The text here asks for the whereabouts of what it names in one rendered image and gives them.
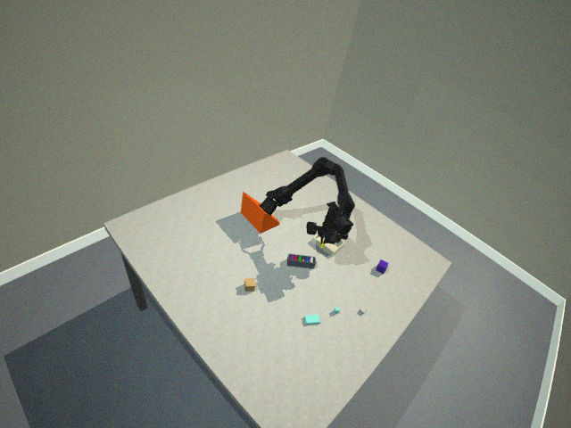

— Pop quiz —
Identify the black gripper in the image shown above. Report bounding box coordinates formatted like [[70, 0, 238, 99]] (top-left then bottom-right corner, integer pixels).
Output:
[[306, 217, 348, 244]]

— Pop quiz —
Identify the turquoise flat block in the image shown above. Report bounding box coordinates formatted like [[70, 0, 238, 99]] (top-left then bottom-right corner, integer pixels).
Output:
[[304, 315, 320, 325]]

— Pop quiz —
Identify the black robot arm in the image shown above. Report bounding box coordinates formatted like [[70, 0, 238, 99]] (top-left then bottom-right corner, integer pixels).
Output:
[[258, 157, 355, 244]]

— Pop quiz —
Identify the purple cube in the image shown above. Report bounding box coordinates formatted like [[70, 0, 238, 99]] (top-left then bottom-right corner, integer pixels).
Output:
[[376, 260, 389, 274]]

